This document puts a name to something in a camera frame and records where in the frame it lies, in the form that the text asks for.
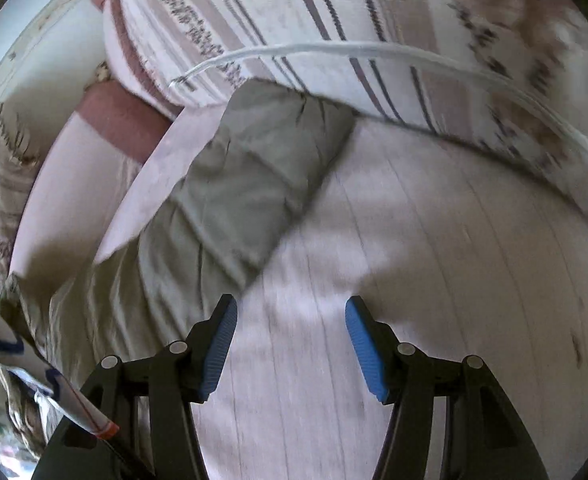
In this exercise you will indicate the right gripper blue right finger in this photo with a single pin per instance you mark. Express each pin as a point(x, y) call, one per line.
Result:
point(402, 376)

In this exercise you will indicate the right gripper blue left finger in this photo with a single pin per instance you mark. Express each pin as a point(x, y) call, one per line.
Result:
point(179, 379)

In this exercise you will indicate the grey quilted puffer jacket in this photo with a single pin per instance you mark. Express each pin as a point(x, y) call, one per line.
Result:
point(255, 177)

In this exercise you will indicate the pink bed sheet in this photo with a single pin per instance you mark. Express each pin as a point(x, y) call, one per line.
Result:
point(460, 254)

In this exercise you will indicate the pink and maroon bolster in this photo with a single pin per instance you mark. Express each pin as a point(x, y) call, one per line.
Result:
point(81, 183)

